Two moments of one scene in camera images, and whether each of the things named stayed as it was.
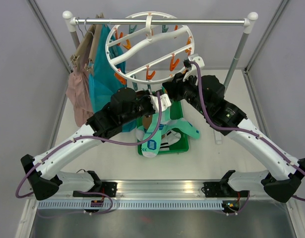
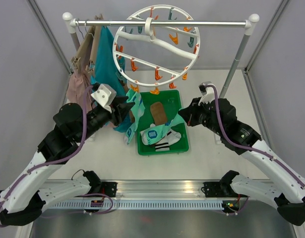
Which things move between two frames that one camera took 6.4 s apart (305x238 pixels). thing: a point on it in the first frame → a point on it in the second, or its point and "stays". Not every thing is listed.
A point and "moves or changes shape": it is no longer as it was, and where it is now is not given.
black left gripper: (147, 97) → (120, 109)
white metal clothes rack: (249, 21) stays
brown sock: (147, 121) moves or changes shape
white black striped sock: (169, 137) stays
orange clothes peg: (150, 77) → (155, 91)
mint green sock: (152, 147) → (137, 108)
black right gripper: (174, 87) → (189, 113)
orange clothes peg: (122, 80) → (136, 89)
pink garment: (78, 90) stays
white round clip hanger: (146, 54) → (152, 84)
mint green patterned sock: (152, 123) moves or changes shape
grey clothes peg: (135, 85) → (121, 77)
